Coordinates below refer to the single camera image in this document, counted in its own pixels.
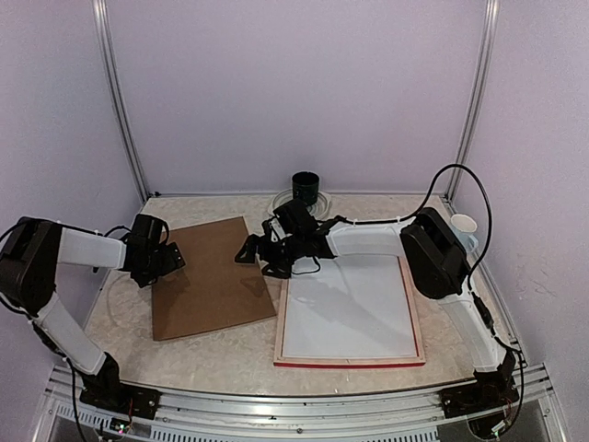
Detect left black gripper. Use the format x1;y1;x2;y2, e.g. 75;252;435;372
134;241;186;288

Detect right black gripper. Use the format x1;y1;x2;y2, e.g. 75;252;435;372
233;233;304;279

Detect brown cardboard backing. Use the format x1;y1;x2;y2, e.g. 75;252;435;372
152;217;276;342

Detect red wooden picture frame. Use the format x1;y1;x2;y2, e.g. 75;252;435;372
272;257;426;368

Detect cat photo print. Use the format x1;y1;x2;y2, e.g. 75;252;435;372
281;260;419;357

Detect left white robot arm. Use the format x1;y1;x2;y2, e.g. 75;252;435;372
1;215;185;410

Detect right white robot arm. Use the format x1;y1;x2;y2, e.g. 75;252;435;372
235;200;524;409

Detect white striped ceramic plate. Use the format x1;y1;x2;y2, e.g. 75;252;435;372
267;190;331;220

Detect dark green cup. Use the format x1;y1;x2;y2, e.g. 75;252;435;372
291;171;319;206

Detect light blue mug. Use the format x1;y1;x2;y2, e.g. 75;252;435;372
450;214;479;253

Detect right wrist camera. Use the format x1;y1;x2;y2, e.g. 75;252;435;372
262;216;287;242

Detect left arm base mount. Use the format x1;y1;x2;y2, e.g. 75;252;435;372
78;353;162;420

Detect aluminium front rail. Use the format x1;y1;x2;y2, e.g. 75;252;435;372
40;363;567;442

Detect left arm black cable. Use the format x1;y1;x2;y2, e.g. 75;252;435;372
0;220;169;442

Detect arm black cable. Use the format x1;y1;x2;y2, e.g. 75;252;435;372
289;164;528;434
0;220;169;442

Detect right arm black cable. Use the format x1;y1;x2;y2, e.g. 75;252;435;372
289;164;528;434

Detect left aluminium corner post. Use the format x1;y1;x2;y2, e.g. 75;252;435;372
92;0;151;203

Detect aluminium corner post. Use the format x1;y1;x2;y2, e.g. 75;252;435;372
444;0;501;202
92;0;151;203

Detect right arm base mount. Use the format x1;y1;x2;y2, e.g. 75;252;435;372
439;347;525;441

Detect right aluminium corner post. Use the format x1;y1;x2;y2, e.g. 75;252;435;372
444;0;501;202

